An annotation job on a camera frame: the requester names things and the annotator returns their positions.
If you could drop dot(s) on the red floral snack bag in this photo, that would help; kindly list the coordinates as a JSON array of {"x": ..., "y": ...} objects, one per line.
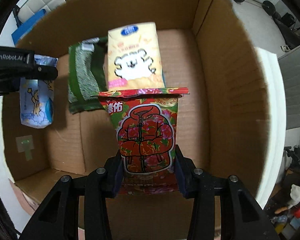
[{"x": 145, "y": 122}]

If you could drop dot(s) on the yellow bear tissue pack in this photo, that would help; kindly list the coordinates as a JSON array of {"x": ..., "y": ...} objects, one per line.
[{"x": 134, "y": 60}]

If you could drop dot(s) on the barbell on floor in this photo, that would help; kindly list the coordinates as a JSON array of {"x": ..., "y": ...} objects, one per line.
[{"x": 266, "y": 5}]

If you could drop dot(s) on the blue white tissue pack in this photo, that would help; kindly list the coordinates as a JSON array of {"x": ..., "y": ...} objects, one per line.
[{"x": 36, "y": 102}]

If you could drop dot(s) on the cardboard box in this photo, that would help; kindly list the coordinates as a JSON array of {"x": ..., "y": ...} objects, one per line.
[{"x": 222, "y": 123}]

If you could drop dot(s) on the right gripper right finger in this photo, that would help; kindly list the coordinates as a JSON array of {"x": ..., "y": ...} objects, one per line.
[{"x": 241, "y": 215}]

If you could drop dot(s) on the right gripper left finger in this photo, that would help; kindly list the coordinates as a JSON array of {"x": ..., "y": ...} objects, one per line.
[{"x": 57, "y": 215}]

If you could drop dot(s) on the green snack packet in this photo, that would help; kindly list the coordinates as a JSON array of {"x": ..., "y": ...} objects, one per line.
[{"x": 86, "y": 74}]

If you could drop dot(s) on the grey dining chair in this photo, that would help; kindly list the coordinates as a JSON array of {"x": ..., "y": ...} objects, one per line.
[{"x": 290, "y": 70}]

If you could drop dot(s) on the blue folded mat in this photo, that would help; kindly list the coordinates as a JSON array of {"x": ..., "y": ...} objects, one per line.
[{"x": 24, "y": 28}]

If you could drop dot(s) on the beige padded chair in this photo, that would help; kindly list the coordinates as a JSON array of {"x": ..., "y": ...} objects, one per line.
[{"x": 30, "y": 7}]

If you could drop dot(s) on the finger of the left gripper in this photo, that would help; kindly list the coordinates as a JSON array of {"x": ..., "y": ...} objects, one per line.
[{"x": 18, "y": 63}]

